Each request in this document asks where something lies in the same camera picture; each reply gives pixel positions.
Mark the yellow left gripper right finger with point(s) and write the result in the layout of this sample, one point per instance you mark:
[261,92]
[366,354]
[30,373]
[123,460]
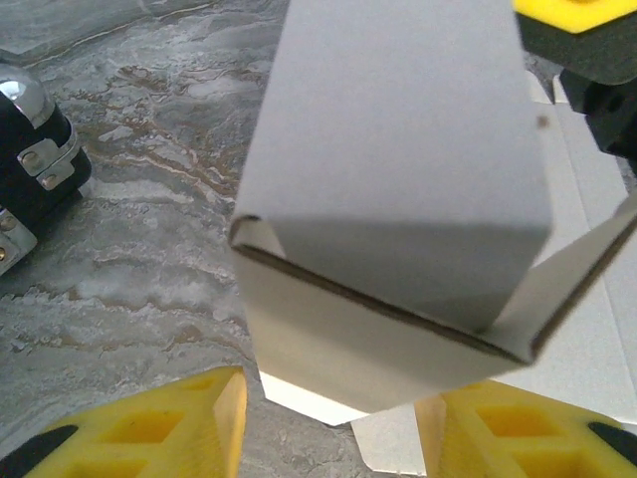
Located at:
[522,438]

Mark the black briefcase with metal fittings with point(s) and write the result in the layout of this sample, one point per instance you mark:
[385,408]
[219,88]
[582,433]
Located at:
[45,164]

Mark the white paper box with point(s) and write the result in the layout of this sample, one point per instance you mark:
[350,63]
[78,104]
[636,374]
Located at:
[398,149]

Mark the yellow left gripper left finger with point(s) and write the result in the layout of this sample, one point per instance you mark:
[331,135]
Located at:
[124,438]

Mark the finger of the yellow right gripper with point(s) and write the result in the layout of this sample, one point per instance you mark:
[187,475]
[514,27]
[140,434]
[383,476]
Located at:
[572,45]

